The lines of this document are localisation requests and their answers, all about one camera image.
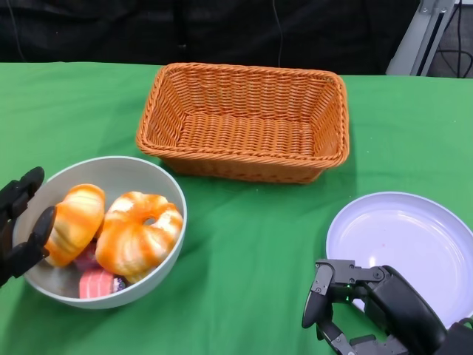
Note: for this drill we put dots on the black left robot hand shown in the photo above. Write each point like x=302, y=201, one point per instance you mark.
x=11, y=259

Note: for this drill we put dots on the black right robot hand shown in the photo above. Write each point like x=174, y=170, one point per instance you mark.
x=403, y=310

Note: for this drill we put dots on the pink cake with cherry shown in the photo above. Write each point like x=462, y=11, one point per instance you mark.
x=85, y=260

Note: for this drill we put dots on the salmon striped cake slice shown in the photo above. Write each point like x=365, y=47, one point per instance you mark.
x=96, y=284

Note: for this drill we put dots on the pale green ceramic bowl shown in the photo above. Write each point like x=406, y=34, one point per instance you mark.
x=111, y=174

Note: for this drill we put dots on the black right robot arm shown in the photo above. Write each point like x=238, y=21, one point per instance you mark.
x=463, y=340

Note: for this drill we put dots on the lavender round plate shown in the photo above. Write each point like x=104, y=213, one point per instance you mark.
x=406, y=236

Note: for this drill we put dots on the orange wicker basket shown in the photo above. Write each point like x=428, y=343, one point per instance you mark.
x=244, y=137

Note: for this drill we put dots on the green tablecloth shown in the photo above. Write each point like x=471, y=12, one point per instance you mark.
x=240, y=229

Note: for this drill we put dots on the black backdrop cloth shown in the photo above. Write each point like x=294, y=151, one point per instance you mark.
x=148, y=29

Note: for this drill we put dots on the grey metal stand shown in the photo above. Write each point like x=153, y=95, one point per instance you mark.
x=417, y=40

